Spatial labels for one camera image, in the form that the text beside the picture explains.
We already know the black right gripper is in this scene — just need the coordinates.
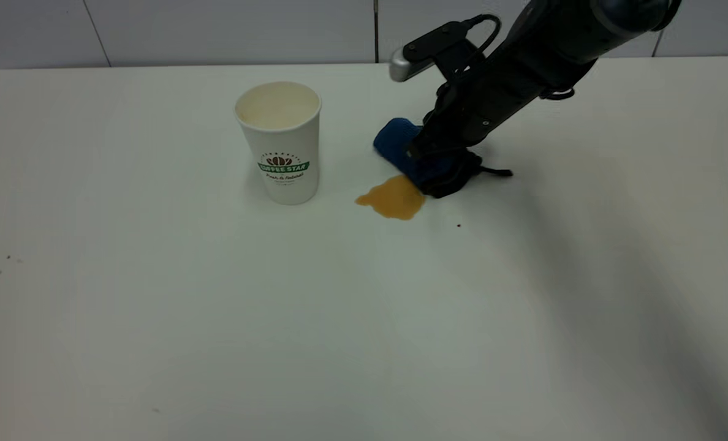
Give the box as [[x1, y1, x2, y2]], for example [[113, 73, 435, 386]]
[[407, 52, 564, 162]]

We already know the blue cloth with black edge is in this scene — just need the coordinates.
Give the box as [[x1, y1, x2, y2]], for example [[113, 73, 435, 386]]
[[373, 118, 514, 199]]

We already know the white paper coffee cup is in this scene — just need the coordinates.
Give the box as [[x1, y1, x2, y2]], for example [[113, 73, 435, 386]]
[[234, 81, 322, 206]]

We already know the brown liquid spill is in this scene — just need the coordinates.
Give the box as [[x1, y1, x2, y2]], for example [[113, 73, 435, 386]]
[[355, 175, 427, 221]]

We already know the silver black wrist camera box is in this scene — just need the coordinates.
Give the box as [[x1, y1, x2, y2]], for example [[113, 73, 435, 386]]
[[389, 21, 482, 83]]

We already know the black camera cable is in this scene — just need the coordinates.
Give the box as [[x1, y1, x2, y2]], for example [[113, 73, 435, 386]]
[[461, 13, 503, 56]]

